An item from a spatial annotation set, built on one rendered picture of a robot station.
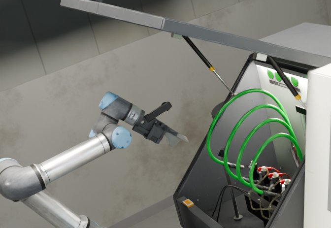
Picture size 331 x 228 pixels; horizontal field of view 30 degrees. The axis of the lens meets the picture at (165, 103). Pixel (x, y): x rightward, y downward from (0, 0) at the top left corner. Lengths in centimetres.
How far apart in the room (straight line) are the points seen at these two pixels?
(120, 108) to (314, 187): 76
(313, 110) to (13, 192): 104
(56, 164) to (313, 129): 88
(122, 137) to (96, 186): 229
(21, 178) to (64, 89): 213
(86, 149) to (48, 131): 207
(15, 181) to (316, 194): 103
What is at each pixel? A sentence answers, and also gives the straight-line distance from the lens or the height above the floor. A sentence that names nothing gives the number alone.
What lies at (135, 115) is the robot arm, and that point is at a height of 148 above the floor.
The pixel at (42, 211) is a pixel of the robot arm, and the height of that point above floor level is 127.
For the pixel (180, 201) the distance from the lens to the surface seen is 277.
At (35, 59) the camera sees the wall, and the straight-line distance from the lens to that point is 414.
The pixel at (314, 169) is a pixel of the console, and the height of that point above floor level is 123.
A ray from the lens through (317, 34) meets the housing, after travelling 274.
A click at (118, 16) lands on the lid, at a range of 189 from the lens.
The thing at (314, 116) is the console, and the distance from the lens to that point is 215.
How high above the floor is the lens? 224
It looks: 19 degrees down
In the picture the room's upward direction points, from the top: 15 degrees counter-clockwise
